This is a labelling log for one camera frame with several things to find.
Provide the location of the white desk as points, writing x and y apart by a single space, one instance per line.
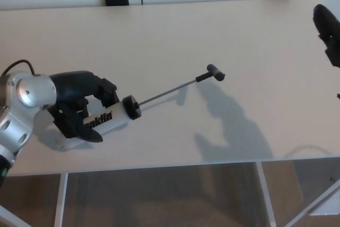
186 51

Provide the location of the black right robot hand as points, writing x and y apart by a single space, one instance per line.
328 27

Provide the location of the white Franklin air pump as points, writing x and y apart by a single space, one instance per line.
119 115

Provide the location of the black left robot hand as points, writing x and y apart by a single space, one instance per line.
74 83

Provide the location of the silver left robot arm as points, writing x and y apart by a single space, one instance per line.
34 91

